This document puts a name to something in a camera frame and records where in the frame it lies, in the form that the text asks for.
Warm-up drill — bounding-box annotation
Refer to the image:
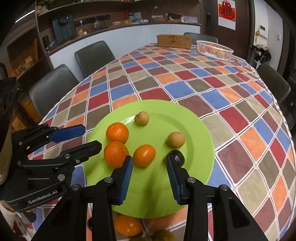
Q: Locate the large orange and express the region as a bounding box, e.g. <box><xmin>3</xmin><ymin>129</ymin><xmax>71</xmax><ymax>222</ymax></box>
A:
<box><xmin>104</xmin><ymin>141</ymin><xmax>130</xmax><ymax>169</ymax></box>

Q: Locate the small orange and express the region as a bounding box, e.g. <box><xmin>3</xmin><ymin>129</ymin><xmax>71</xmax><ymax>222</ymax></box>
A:
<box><xmin>132</xmin><ymin>144</ymin><xmax>156</xmax><ymax>167</ymax></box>

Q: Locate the brown round fruit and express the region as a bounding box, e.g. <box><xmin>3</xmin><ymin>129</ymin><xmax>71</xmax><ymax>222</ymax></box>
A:
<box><xmin>167</xmin><ymin>132</ymin><xmax>185</xmax><ymax>149</ymax></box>
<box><xmin>134</xmin><ymin>111</ymin><xmax>149</xmax><ymax>126</ymax></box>

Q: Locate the dark plum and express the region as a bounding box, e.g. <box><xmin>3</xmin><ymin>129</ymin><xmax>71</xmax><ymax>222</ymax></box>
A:
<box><xmin>168</xmin><ymin>150</ymin><xmax>185</xmax><ymax>167</ymax></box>

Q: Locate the dark chair near left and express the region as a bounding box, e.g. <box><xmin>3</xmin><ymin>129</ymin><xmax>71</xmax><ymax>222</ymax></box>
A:
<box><xmin>29</xmin><ymin>64</ymin><xmax>79</xmax><ymax>119</ymax></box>

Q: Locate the dark chair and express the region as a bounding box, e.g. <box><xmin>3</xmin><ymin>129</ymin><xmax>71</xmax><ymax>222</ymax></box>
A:
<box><xmin>256</xmin><ymin>63</ymin><xmax>291</xmax><ymax>104</ymax></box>
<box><xmin>29</xmin><ymin>64</ymin><xmax>79</xmax><ymax>119</ymax></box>
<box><xmin>74</xmin><ymin>41</ymin><xmax>115</xmax><ymax>78</ymax></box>

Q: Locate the colourful checked tablecloth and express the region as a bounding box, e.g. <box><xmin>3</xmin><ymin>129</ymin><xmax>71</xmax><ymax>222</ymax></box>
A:
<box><xmin>30</xmin><ymin>45</ymin><xmax>295</xmax><ymax>240</ymax></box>

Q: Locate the green tomato lower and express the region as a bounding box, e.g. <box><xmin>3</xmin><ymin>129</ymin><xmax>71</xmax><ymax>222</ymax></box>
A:
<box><xmin>151</xmin><ymin>230</ymin><xmax>174</xmax><ymax>241</ymax></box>

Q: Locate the black coffee machine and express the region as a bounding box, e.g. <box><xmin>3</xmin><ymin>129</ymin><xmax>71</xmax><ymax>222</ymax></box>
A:
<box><xmin>52</xmin><ymin>15</ymin><xmax>77</xmax><ymax>45</ymax></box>

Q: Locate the dark chair right side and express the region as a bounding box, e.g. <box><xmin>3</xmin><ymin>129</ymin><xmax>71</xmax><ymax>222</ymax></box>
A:
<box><xmin>256</xmin><ymin>63</ymin><xmax>291</xmax><ymax>104</ymax></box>

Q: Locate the dark chair far end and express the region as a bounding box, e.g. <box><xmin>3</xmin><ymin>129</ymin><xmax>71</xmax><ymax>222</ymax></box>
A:
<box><xmin>184</xmin><ymin>32</ymin><xmax>218</xmax><ymax>45</ymax></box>

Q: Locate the white fruit basket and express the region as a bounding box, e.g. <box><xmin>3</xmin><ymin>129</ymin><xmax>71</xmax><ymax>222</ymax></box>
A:
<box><xmin>196</xmin><ymin>40</ymin><xmax>234</xmax><ymax>60</ymax></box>

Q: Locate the red poster on door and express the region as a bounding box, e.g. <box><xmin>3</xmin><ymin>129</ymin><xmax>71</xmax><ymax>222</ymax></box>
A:
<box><xmin>217</xmin><ymin>0</ymin><xmax>236</xmax><ymax>30</ymax></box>

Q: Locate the white wall intercom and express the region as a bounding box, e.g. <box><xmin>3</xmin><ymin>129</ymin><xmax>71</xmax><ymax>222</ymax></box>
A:
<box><xmin>258</xmin><ymin>25</ymin><xmax>268</xmax><ymax>39</ymax></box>

